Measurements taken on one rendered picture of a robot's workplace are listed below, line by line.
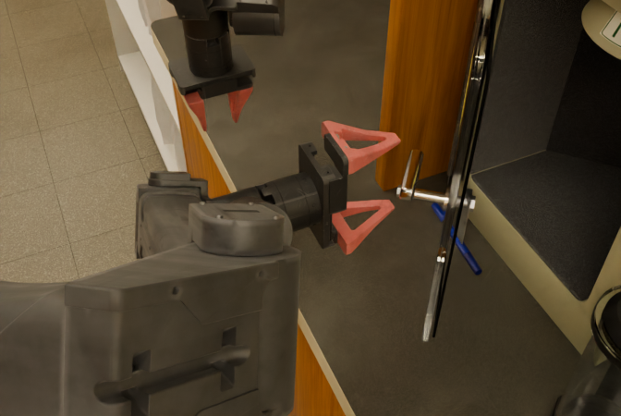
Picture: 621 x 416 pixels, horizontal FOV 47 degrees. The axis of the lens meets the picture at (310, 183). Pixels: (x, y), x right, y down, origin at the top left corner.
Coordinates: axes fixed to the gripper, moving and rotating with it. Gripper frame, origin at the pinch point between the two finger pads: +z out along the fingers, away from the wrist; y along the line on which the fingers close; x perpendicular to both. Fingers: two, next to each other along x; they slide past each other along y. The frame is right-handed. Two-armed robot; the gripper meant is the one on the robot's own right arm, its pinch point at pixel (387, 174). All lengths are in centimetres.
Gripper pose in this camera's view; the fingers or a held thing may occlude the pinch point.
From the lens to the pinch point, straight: 78.4
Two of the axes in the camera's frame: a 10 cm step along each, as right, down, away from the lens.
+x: -3.9, -6.2, 6.8
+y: -0.1, -7.4, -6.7
